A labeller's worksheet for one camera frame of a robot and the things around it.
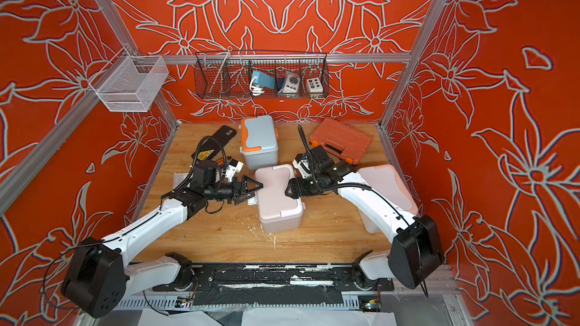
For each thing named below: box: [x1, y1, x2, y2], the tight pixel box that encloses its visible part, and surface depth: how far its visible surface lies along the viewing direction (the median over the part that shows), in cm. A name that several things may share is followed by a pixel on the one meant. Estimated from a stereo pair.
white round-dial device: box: [278, 70, 301, 99], surface depth 93 cm
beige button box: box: [306, 76, 324, 98], surface depth 97 cm
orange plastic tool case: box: [309, 117, 373, 166], surface depth 108 cm
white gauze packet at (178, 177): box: [172, 172, 189, 190], surface depth 99 cm
